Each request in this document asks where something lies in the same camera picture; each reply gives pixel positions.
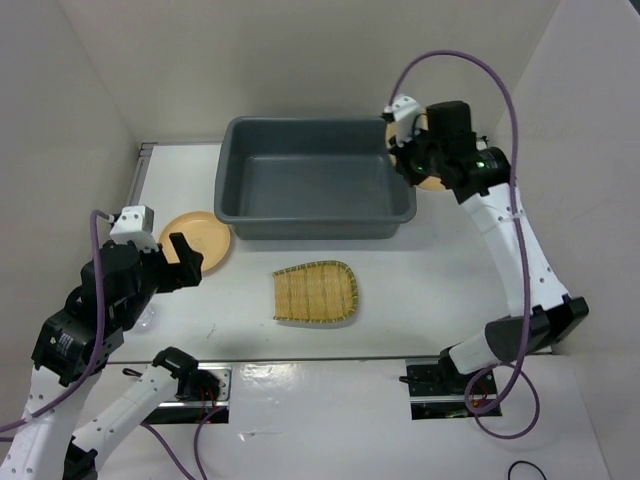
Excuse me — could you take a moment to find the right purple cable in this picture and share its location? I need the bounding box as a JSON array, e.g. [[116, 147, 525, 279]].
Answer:
[[389, 49, 541, 440]]

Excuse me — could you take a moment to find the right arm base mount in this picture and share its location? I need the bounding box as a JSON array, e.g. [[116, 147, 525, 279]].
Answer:
[[399, 357, 473, 421]]

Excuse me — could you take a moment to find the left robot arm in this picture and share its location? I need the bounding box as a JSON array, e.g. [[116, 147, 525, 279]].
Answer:
[[1, 233, 203, 479]]

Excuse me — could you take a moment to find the aluminium table edge rail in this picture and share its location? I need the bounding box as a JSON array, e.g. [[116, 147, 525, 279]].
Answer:
[[124, 142, 156, 206]]

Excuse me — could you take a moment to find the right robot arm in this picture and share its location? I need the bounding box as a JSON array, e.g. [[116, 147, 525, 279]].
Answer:
[[383, 95, 589, 393]]

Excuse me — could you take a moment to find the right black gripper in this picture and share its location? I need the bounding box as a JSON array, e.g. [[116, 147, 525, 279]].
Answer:
[[389, 121, 447, 187]]

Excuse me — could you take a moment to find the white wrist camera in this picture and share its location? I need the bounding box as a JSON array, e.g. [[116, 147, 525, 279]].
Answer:
[[382, 94, 422, 145], [109, 205, 158, 253]]

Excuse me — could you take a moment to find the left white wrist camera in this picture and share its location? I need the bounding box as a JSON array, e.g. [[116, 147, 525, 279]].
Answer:
[[109, 205, 158, 253]]

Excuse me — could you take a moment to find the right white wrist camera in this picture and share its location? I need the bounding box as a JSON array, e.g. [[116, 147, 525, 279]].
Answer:
[[382, 94, 422, 145]]

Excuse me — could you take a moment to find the grey plastic bin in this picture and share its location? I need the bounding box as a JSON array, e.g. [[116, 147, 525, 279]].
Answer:
[[213, 117, 417, 240]]

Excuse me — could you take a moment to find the woven bamboo basket tray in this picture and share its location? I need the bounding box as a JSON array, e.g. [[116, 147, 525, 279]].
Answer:
[[272, 260, 359, 324]]

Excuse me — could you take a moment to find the yellow bear plate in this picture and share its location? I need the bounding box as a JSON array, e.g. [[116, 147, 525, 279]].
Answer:
[[158, 211, 231, 274], [385, 111, 445, 192]]

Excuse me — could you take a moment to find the black cable loop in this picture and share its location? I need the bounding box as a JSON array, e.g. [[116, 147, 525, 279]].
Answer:
[[508, 460, 547, 480]]

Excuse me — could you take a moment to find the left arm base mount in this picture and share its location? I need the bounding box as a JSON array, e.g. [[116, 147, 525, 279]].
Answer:
[[145, 368, 231, 425]]

